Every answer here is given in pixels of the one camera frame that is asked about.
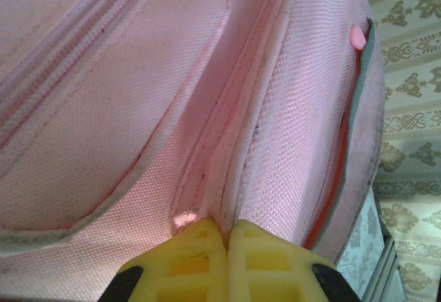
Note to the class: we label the pink student backpack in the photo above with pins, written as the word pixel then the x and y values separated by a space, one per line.
pixel 138 109

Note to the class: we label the aluminium side rail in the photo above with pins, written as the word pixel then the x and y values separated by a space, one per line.
pixel 384 274

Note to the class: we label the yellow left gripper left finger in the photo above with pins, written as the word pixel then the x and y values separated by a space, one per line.
pixel 186 264

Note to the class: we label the floral table cover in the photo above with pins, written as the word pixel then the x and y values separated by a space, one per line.
pixel 368 233

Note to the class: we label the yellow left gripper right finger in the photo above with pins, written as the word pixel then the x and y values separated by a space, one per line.
pixel 268 264

